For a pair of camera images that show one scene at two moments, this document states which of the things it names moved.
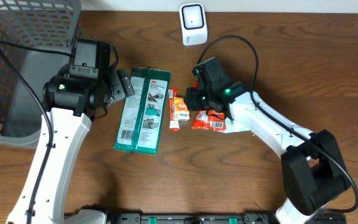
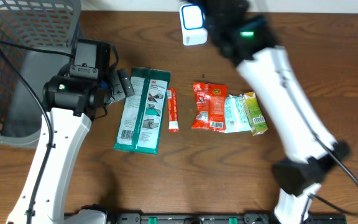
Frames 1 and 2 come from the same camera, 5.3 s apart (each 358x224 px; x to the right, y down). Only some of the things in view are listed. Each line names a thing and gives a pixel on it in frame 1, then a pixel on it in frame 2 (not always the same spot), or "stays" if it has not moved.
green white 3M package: x=142 y=118 stays
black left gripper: x=124 y=86 stays
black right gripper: x=191 y=97 to x=247 y=9
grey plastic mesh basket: x=9 y=112 stays
